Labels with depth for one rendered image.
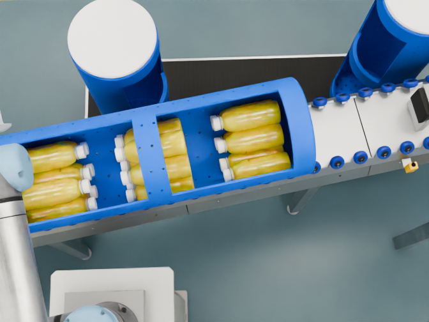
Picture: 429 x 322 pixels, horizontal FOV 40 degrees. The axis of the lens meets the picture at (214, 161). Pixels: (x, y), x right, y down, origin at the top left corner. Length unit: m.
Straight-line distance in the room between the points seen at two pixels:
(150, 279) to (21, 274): 0.68
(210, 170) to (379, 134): 0.55
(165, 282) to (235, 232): 1.21
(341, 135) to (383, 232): 1.02
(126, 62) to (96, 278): 0.67
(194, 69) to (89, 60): 1.00
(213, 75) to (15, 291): 2.00
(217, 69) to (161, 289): 1.46
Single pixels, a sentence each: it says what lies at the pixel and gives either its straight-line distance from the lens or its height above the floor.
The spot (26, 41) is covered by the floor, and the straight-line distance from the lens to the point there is 3.16.
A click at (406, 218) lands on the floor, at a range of 2.88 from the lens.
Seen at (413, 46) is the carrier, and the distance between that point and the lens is 2.06.
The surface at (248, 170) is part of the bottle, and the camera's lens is 1.66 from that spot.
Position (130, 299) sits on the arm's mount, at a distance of 1.53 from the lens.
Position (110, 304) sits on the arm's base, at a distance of 1.49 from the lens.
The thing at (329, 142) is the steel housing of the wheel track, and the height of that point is 0.93.
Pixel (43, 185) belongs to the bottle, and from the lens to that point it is 1.66.
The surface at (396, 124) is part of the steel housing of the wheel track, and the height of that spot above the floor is 0.93.
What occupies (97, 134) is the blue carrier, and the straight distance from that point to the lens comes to 1.78.
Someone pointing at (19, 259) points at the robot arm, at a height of 1.82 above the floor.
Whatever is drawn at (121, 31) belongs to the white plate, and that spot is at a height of 1.04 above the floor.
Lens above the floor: 2.70
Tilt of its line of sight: 75 degrees down
